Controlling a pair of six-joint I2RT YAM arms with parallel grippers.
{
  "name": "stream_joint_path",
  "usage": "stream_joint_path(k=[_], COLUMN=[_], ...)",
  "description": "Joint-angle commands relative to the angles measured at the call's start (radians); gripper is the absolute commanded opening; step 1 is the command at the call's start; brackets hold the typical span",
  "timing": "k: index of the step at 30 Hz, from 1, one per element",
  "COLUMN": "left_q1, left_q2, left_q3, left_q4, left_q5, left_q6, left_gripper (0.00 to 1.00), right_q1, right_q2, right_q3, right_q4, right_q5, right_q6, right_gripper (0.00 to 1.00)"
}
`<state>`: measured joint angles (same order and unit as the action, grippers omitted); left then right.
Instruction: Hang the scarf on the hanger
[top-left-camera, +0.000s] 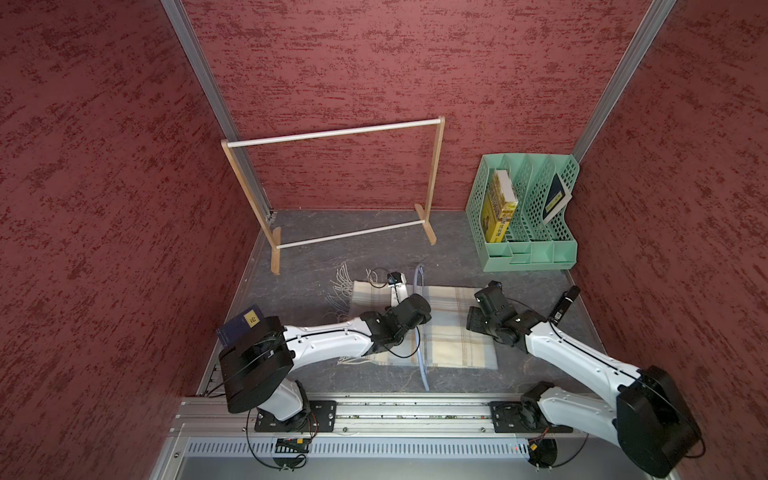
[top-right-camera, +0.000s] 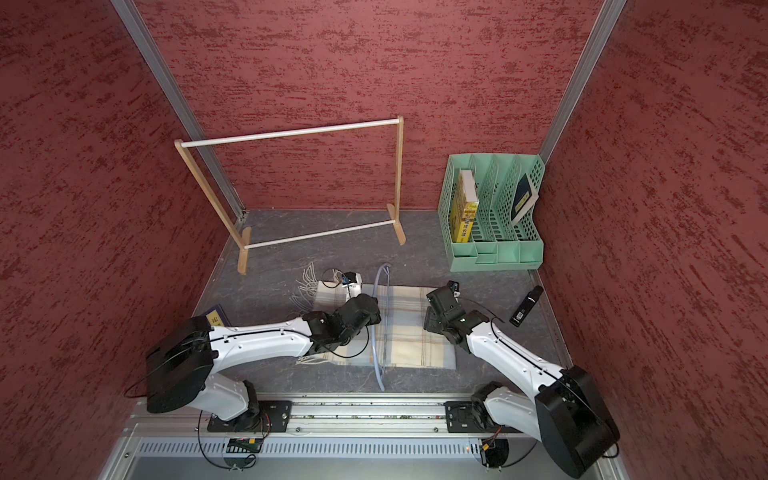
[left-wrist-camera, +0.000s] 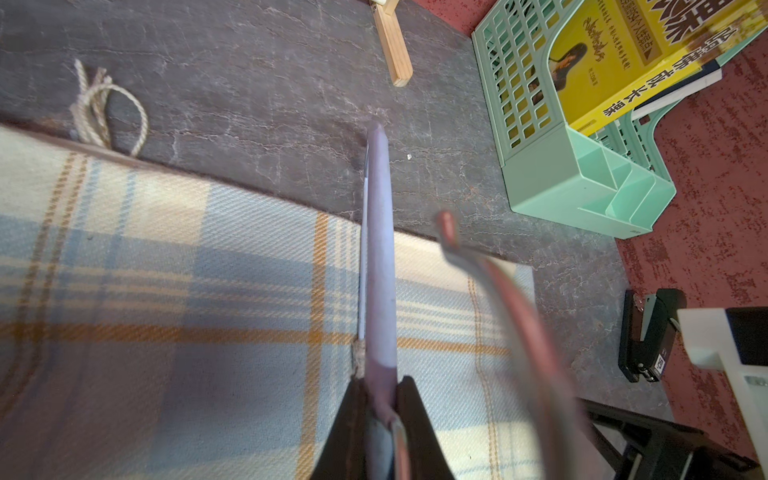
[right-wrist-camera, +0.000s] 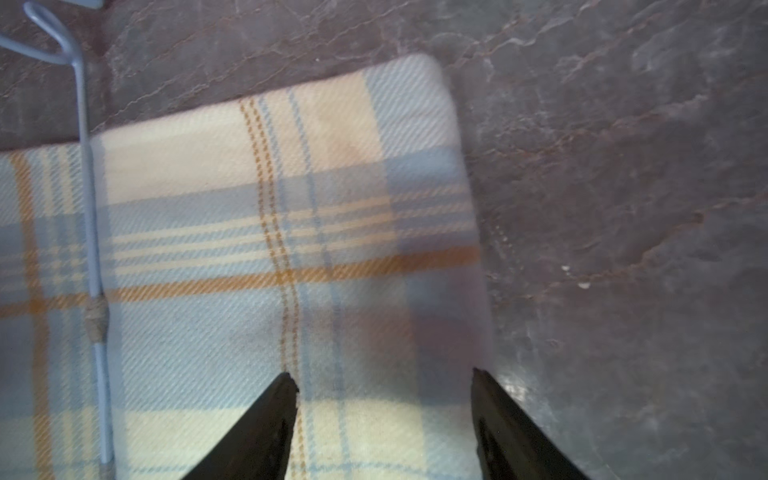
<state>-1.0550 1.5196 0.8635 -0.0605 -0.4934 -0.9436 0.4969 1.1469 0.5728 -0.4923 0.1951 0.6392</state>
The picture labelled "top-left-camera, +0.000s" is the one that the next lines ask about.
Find light blue clothes hanger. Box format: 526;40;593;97
413;263;430;392

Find plaid beige blue scarf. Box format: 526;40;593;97
325;264;498;370

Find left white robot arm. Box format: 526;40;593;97
219;294;431;423

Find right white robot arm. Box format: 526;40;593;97
466;281;706;478

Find black stapler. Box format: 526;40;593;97
547;285;581;326

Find green plastic file organizer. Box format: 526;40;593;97
465;153;580;272

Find dark blue yellow book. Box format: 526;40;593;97
542;173;572;223

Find dark blue notebook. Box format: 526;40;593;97
217;305;264;347

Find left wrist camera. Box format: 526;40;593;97
387;272;409;307

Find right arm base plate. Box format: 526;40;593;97
489;401;573;435

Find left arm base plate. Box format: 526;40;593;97
253;400;338;435

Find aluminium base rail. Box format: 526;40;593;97
150;393;646;479

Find aluminium corner post right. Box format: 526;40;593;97
571;0;677;163

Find aluminium corner post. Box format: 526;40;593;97
571;0;677;163
161;0;274;224

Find aluminium corner post left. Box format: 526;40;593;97
161;0;274;224

